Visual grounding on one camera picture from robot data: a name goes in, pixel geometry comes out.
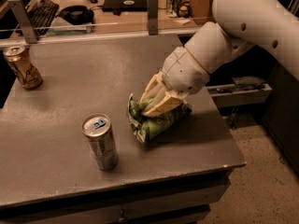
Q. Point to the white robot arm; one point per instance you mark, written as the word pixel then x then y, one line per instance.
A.
pixel 238 25

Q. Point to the gold beverage can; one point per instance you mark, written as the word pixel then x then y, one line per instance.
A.
pixel 18 58

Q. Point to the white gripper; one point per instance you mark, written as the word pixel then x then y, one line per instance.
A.
pixel 183 71

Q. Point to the black keyboard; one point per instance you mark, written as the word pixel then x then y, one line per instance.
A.
pixel 42 14

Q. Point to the left metal bracket post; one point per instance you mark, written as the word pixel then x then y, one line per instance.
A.
pixel 20 13

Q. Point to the metal bracket post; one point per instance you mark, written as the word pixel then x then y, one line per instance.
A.
pixel 153 17
pixel 20 13

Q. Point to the middle metal bracket post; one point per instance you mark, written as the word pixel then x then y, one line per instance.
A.
pixel 153 17

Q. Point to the silver redbull can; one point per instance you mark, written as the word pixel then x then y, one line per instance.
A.
pixel 97 129

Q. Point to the cans on back desk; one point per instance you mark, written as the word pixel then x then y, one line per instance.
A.
pixel 177 8

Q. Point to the black laptop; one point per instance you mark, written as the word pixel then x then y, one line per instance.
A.
pixel 125 5

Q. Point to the wooden cabinet box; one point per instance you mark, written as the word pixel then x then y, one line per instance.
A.
pixel 201 11

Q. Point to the black headphones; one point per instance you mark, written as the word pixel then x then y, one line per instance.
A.
pixel 76 15

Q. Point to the green jalapeno chip bag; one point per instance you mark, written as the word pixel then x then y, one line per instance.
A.
pixel 144 128

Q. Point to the grey metal shelf rail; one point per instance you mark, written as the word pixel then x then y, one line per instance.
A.
pixel 242 91

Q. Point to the table drawer front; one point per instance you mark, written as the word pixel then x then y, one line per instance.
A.
pixel 179 205

